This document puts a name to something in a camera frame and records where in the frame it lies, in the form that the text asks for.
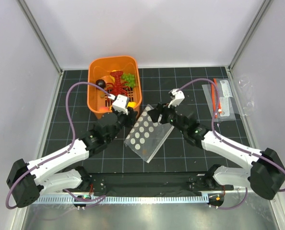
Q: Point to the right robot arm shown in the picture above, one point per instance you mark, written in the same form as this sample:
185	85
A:
260	170

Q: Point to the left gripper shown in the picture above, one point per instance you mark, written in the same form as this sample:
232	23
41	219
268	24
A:
130	118

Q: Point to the black grid mat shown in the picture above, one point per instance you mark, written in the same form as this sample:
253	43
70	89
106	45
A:
175	155

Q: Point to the yellow toy lemon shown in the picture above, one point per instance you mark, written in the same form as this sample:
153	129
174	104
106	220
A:
132	104

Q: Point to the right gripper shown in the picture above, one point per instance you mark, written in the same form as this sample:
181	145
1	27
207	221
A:
165	109

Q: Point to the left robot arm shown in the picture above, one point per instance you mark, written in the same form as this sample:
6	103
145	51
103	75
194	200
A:
27	181

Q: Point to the red toy lobster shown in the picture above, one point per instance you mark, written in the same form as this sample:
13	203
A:
118	86

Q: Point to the peach toy fruit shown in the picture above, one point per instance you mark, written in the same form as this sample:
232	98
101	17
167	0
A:
103	109

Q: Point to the green toy grapes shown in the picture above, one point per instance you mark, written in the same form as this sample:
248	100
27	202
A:
129	80

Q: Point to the clear dotted zip bag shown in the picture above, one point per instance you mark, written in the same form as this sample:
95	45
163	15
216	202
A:
146	137

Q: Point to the spare zip bags orange zippers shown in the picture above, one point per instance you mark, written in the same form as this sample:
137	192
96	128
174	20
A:
225	107

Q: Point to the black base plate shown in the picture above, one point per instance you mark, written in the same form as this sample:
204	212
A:
151	184

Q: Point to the dark plum toy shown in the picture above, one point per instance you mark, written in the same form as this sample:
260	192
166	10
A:
101	83

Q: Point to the slotted cable duct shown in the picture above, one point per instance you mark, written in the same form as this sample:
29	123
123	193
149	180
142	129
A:
67	199

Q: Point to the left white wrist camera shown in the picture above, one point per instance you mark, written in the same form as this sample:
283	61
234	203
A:
120	104

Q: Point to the orange plastic basket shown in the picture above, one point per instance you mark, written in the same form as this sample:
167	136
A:
100	69

